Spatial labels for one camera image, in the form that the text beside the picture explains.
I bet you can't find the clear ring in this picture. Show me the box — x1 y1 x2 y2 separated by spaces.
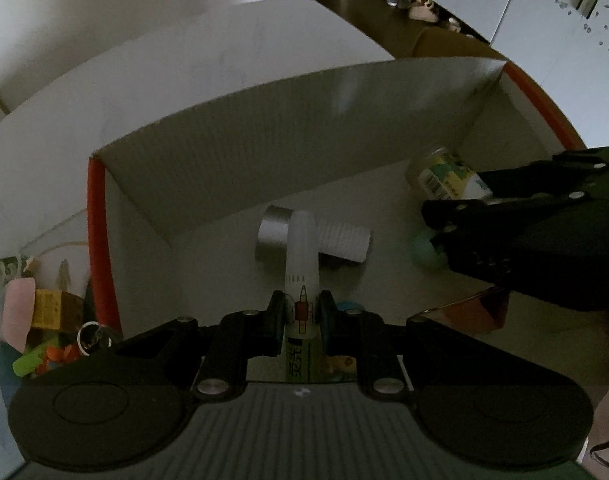
77 322 110 356

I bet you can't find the green label bottle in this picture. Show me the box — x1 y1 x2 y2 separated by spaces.
405 146 494 202

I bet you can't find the white tube with label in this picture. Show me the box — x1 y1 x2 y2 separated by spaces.
282 210 321 383

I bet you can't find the orange carrot toy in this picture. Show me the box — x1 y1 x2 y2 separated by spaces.
39 345 80 371

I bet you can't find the grey correction tape dispenser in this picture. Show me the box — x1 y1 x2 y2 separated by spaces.
0 256 22 296

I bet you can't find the pink shoe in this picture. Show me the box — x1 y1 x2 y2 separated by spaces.
409 1 441 23

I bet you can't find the brown small box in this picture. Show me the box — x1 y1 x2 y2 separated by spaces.
407 287 512 336

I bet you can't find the red cardboard box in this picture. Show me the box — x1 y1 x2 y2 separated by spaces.
87 55 587 361

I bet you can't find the mint pencil sharpener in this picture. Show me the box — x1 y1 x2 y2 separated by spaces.
411 230 452 271

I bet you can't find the yellow small box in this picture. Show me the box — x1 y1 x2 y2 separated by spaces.
32 287 85 333

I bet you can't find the lime green stick toy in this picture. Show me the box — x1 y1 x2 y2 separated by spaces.
12 350 50 377

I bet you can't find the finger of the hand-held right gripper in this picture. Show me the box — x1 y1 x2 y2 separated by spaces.
477 146 609 202
421 199 512 283

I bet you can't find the pink block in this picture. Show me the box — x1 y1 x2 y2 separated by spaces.
0 280 38 356

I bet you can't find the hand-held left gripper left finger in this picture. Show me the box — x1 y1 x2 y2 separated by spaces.
115 290 286 401

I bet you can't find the pale blue wall cabinet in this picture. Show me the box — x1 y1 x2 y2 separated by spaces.
349 0 609 147

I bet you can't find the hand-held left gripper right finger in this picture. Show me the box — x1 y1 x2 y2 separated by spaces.
318 290 490 401

